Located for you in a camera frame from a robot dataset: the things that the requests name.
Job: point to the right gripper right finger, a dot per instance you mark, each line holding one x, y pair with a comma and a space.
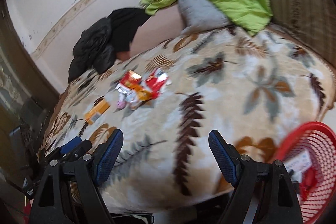
278, 200

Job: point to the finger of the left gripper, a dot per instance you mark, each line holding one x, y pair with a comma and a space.
81, 149
68, 147

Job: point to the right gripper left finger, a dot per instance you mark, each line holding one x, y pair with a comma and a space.
68, 191

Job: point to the orange box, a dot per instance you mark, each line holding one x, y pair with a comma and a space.
96, 111

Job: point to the dark red wrapper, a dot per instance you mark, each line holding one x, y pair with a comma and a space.
309, 181

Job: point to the pink small wrapper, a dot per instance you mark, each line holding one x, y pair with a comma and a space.
121, 104

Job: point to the orange white snack bag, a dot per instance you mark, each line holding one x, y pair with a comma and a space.
137, 96

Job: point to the red cigarette pack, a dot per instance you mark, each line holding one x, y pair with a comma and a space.
128, 82

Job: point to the torn red white carton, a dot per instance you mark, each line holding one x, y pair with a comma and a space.
156, 82

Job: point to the long white box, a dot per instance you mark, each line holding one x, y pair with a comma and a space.
300, 163

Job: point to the wooden glass door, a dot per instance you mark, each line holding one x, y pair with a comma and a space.
26, 96

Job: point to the red plastic basket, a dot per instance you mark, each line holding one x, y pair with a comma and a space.
309, 151

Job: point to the black puffer jacket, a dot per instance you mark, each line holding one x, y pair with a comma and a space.
94, 50

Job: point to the leaf pattern blanket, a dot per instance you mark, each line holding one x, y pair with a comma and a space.
253, 90

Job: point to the black cloth garment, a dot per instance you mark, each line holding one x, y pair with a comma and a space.
125, 23

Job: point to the grey quilted pillow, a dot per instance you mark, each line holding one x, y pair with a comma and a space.
201, 15

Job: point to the striped sofa cushion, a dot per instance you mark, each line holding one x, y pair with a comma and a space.
310, 21

